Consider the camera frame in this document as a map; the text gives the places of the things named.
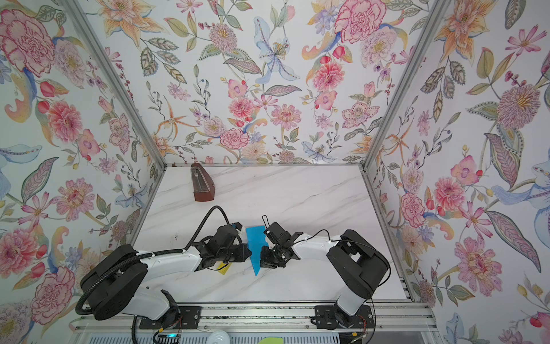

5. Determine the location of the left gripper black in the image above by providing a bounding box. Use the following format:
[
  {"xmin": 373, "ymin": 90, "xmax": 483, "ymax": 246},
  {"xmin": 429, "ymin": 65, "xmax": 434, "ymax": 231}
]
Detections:
[{"xmin": 218, "ymin": 244, "xmax": 256, "ymax": 264}]

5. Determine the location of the blue square paper sheet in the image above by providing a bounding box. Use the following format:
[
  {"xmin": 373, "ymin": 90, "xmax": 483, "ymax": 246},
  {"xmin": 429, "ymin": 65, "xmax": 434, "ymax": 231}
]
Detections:
[{"xmin": 246, "ymin": 226, "xmax": 269, "ymax": 276}]

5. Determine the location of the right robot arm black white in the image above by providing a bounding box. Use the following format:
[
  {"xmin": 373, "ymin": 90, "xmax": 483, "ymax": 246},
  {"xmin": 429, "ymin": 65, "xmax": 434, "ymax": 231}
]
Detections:
[{"xmin": 260, "ymin": 222, "xmax": 391, "ymax": 317}]

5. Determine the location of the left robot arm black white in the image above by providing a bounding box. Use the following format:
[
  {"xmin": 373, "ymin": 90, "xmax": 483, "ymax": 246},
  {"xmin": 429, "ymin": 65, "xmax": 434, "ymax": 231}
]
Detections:
[{"xmin": 75, "ymin": 222, "xmax": 252, "ymax": 324}]

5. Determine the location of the yellow block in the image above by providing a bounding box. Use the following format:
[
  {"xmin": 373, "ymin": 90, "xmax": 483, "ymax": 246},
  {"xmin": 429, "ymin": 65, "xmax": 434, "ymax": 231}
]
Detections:
[{"xmin": 216, "ymin": 263, "xmax": 231, "ymax": 275}]

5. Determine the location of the brown wooden metronome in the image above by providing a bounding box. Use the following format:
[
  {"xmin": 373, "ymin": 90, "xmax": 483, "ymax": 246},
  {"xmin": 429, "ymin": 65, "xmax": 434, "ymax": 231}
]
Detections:
[{"xmin": 190, "ymin": 163, "xmax": 216, "ymax": 202}]

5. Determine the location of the white round object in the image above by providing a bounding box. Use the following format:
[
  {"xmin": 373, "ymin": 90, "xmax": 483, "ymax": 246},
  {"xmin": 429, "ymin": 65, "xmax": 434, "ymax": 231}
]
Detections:
[{"xmin": 206, "ymin": 331, "xmax": 231, "ymax": 344}]

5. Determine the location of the green object at edge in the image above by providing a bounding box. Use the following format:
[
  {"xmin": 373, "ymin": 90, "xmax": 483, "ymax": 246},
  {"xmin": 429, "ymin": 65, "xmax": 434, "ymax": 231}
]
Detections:
[{"xmin": 258, "ymin": 337, "xmax": 284, "ymax": 344}]

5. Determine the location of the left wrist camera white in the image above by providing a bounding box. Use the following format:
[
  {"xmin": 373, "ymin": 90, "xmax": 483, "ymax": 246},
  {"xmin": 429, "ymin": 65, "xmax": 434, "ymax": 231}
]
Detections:
[{"xmin": 231, "ymin": 222, "xmax": 243, "ymax": 237}]

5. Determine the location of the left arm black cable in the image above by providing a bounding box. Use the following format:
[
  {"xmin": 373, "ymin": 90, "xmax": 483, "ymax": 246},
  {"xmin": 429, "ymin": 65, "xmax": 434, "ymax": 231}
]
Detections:
[{"xmin": 183, "ymin": 205, "xmax": 233, "ymax": 252}]

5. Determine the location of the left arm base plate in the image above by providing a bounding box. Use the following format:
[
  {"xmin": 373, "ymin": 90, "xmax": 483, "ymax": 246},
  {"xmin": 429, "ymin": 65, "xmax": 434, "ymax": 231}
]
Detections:
[{"xmin": 138, "ymin": 306, "xmax": 202, "ymax": 331}]

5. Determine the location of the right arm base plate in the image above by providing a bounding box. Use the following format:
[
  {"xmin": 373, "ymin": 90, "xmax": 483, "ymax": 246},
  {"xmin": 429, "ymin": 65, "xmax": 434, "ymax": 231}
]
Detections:
[{"xmin": 310, "ymin": 305, "xmax": 375, "ymax": 331}]

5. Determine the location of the aluminium front rail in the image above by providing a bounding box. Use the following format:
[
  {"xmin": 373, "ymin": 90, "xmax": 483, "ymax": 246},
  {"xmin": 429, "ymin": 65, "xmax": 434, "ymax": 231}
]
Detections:
[{"xmin": 68, "ymin": 302, "xmax": 439, "ymax": 334}]

